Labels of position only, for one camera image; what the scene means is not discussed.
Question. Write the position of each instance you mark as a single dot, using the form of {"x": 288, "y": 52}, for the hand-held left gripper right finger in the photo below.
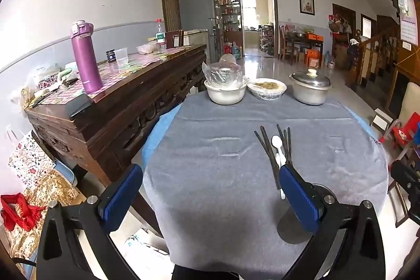
{"x": 298, "y": 201}

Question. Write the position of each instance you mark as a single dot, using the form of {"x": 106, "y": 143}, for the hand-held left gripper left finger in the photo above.
{"x": 122, "y": 194}

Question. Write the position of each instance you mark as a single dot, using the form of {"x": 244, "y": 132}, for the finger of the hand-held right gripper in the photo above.
{"x": 407, "y": 180}

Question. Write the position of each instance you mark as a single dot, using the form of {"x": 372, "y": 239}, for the red plastic chair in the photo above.
{"x": 405, "y": 132}

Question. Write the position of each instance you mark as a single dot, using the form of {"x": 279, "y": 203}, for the white step stool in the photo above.
{"x": 382, "y": 119}

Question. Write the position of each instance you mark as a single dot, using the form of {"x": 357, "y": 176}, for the carved wooden sideboard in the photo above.
{"x": 115, "y": 122}

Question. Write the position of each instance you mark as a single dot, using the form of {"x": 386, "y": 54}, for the gold patterned cloth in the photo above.
{"x": 42, "y": 198}

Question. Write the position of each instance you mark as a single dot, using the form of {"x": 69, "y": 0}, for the beige chair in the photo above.
{"x": 411, "y": 99}

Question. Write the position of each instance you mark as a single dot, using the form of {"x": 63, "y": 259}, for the blue plastic table sheet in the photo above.
{"x": 165, "y": 122}

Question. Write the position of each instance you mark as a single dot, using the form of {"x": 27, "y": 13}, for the grey tablecloth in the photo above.
{"x": 213, "y": 175}

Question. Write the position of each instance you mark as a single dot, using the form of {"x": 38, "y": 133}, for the floral paper bag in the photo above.
{"x": 31, "y": 162}

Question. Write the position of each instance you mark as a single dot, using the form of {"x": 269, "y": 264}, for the black notebook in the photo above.
{"x": 77, "y": 104}

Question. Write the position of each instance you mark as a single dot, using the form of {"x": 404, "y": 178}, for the red bag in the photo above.
{"x": 19, "y": 211}

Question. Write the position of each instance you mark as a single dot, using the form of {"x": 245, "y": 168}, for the metal pot with lid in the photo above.
{"x": 310, "y": 88}

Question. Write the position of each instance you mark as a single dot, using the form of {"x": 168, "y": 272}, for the plate of food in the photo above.
{"x": 266, "y": 88}

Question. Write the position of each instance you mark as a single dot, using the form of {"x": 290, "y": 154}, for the checkered table mat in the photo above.
{"x": 115, "y": 74}

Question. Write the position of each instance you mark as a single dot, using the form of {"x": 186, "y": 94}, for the wooden staircase railing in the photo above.
{"x": 370, "y": 57}

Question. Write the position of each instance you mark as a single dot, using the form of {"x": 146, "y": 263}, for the white bowl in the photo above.
{"x": 224, "y": 94}

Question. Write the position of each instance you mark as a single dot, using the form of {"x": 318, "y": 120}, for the purple thermos bottle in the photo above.
{"x": 86, "y": 63}

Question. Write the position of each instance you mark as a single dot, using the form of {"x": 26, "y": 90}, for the clear plastic cup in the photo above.
{"x": 121, "y": 57}

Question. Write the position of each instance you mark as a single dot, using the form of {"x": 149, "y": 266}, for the pile of plastic bags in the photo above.
{"x": 46, "y": 80}

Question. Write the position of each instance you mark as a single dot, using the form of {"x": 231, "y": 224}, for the small dark jar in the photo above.
{"x": 110, "y": 56}

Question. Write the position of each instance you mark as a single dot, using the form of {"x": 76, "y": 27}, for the orange carton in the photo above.
{"x": 312, "y": 58}

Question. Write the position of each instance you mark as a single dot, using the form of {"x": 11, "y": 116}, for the bag of white food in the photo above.
{"x": 145, "y": 49}

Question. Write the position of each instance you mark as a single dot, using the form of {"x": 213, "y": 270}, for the clear plastic bag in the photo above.
{"x": 223, "y": 71}

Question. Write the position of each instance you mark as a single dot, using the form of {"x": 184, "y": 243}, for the wooden dining chair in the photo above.
{"x": 285, "y": 47}

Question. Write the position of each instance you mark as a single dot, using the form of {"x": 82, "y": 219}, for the dark wooden dining table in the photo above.
{"x": 303, "y": 43}

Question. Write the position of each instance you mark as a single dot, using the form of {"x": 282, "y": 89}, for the red-capped water bottle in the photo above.
{"x": 160, "y": 37}

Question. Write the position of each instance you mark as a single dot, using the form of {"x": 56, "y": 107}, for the wooden chair back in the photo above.
{"x": 174, "y": 39}

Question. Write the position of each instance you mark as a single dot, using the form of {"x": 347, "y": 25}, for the white chest freezer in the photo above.
{"x": 197, "y": 37}

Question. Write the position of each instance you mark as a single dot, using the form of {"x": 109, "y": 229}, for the grey refrigerator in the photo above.
{"x": 197, "y": 11}

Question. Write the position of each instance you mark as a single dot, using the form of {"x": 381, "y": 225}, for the pink wall calendar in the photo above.
{"x": 408, "y": 21}

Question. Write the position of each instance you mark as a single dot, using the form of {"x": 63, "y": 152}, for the framed wall picture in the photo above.
{"x": 306, "y": 5}

